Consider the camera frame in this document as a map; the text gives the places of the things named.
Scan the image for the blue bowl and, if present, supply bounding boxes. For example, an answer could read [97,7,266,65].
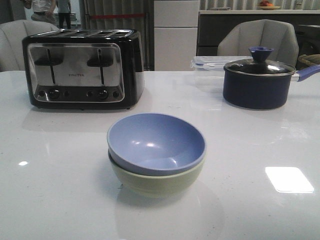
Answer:
[106,112,206,176]

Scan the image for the green bowl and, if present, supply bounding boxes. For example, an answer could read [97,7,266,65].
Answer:
[108,153,206,198]

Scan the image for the clear plastic container blue clips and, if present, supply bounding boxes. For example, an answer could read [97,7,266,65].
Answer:
[190,55,252,72]

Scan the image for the black and chrome toaster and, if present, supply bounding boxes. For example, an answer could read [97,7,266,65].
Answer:
[22,29,145,110]

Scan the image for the white drawer cabinet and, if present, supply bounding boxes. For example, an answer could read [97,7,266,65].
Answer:
[153,0,200,71]

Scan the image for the dark blue saucepan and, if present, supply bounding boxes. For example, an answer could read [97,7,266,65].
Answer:
[222,59,320,110]

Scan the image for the red barrier belt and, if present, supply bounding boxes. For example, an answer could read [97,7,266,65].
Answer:
[89,13,146,20]

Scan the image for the grey kitchen counter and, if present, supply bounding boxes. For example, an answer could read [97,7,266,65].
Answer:
[196,8,320,56]

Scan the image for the right beige armchair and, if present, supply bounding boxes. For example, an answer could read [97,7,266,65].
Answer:
[217,19,299,66]

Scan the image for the beige armchair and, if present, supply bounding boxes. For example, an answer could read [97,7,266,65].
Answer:
[217,19,299,66]
[0,19,58,72]

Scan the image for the glass pot lid blue knob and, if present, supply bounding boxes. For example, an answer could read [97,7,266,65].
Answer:
[223,46,296,76]

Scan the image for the person in dark trousers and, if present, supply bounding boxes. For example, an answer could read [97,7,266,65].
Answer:
[56,0,72,29]

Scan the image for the fruit bowl on counter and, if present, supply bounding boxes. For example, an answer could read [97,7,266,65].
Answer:
[257,0,281,10]

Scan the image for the wicker basket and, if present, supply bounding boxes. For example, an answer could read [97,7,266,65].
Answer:
[298,54,320,70]

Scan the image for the person in white shirt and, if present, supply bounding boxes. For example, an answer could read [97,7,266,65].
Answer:
[22,0,56,25]

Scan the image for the left beige armchair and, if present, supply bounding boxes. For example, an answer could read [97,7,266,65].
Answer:
[0,19,58,72]

